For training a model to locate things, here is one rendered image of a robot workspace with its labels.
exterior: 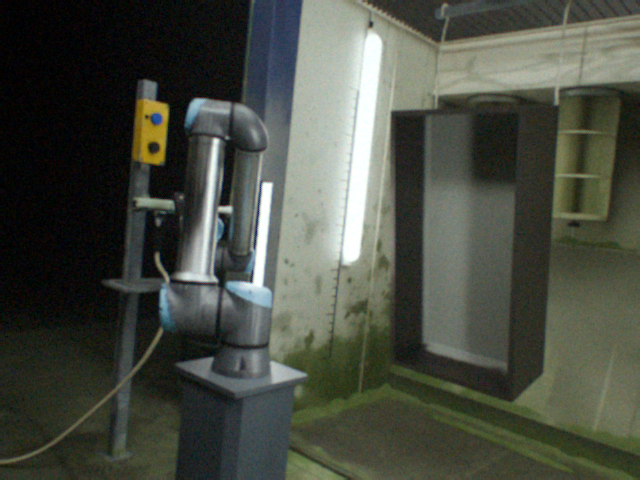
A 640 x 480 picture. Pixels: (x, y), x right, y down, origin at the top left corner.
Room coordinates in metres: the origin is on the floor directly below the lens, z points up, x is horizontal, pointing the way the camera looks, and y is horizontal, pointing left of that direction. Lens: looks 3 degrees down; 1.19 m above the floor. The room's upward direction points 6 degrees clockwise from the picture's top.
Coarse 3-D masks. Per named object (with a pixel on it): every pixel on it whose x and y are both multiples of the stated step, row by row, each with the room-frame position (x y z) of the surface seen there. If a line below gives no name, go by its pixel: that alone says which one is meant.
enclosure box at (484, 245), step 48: (432, 144) 2.76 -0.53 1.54; (480, 144) 2.59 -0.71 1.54; (528, 144) 2.14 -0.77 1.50; (432, 192) 2.79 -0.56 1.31; (480, 192) 2.62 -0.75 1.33; (528, 192) 2.19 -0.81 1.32; (432, 240) 2.83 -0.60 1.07; (480, 240) 2.65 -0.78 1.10; (528, 240) 2.24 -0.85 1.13; (432, 288) 2.87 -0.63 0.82; (480, 288) 2.69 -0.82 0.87; (528, 288) 2.29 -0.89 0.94; (432, 336) 2.90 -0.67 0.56; (480, 336) 2.72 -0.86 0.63; (528, 336) 2.34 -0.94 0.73; (480, 384) 2.44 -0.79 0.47; (528, 384) 2.40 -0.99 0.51
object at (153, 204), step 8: (136, 200) 2.20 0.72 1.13; (144, 200) 2.21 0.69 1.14; (152, 200) 2.24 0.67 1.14; (160, 200) 2.27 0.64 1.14; (136, 208) 2.20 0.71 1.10; (152, 208) 2.25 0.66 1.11; (160, 208) 2.27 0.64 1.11; (168, 208) 2.30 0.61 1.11; (224, 208) 2.53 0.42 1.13; (160, 224) 2.28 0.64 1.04; (160, 232) 2.29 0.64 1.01; (160, 240) 2.29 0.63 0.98; (160, 248) 2.29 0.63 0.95
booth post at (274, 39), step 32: (256, 0) 2.70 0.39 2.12; (288, 0) 2.68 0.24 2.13; (256, 32) 2.69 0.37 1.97; (288, 32) 2.69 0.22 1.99; (256, 64) 2.67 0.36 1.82; (288, 64) 2.71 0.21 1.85; (256, 96) 2.66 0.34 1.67; (288, 96) 2.72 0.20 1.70; (288, 128) 2.74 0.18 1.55; (224, 288) 2.73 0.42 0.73
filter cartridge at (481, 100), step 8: (472, 96) 3.56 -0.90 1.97; (480, 96) 3.51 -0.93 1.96; (488, 96) 3.48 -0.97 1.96; (496, 96) 3.46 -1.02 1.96; (504, 96) 3.45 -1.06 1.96; (512, 96) 3.45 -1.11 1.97; (472, 104) 3.58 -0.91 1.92; (480, 104) 3.52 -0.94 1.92; (488, 104) 3.50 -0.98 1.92; (496, 104) 3.48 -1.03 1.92; (504, 104) 3.47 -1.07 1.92; (512, 104) 3.48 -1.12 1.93; (520, 104) 3.52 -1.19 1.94
